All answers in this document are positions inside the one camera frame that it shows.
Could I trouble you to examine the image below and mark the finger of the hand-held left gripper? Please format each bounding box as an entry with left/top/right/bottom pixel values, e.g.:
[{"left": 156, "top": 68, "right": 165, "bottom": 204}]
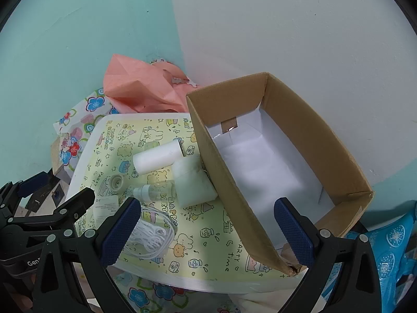
[
  {"left": 6, "top": 187, "right": 96, "bottom": 236},
  {"left": 0, "top": 170, "right": 58, "bottom": 210}
]

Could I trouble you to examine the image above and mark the small brown carton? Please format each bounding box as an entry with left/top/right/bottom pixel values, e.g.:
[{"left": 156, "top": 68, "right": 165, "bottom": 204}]
[{"left": 49, "top": 134, "right": 71, "bottom": 178}]

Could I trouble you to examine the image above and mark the clear tape roll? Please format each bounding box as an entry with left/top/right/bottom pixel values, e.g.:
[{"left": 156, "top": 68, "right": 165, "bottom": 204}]
[{"left": 107, "top": 174, "right": 126, "bottom": 191}]

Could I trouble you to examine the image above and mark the white cable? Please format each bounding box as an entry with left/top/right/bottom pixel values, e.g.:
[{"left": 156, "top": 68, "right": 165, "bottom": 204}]
[{"left": 122, "top": 204, "right": 178, "bottom": 262}]

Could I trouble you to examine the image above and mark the white foam roll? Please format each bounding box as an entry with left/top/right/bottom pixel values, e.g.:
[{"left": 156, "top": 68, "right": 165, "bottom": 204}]
[{"left": 132, "top": 139, "right": 185, "bottom": 174}]

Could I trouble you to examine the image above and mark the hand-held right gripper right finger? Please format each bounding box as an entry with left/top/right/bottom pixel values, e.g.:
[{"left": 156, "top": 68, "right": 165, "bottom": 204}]
[{"left": 274, "top": 197, "right": 382, "bottom": 313}]

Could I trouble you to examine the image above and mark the white paper card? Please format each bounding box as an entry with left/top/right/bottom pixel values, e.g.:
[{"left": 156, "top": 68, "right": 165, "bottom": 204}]
[{"left": 93, "top": 196, "right": 120, "bottom": 218}]

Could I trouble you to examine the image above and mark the brown cardboard box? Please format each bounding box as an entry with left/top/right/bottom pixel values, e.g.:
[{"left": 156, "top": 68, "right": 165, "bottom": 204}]
[{"left": 186, "top": 72, "right": 375, "bottom": 276}]

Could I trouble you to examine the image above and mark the pink paper bag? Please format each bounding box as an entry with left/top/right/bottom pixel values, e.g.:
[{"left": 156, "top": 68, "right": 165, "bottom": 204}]
[{"left": 103, "top": 54, "right": 199, "bottom": 115}]

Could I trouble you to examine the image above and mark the white plastic bottle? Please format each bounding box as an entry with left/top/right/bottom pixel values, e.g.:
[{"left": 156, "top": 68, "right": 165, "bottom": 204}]
[{"left": 208, "top": 107, "right": 336, "bottom": 246}]

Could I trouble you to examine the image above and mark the white cloth packet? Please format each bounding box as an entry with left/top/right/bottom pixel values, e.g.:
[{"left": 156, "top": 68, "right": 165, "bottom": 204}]
[{"left": 172, "top": 156, "right": 219, "bottom": 208}]

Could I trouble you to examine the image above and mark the floral printed cloth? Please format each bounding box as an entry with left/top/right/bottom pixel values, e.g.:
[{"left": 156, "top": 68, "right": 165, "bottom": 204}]
[{"left": 54, "top": 87, "right": 248, "bottom": 313}]

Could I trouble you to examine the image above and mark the clear plastic spray bottle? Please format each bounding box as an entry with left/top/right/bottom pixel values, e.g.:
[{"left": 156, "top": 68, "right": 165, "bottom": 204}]
[{"left": 125, "top": 183, "right": 178, "bottom": 204}]

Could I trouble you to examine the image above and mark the yellow cartoon-print tray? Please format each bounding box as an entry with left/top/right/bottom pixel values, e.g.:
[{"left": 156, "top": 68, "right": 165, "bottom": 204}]
[{"left": 65, "top": 112, "right": 294, "bottom": 292}]

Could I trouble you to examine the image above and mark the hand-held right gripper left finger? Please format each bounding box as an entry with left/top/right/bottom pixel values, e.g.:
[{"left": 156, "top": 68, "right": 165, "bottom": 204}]
[{"left": 33, "top": 197, "right": 142, "bottom": 313}]

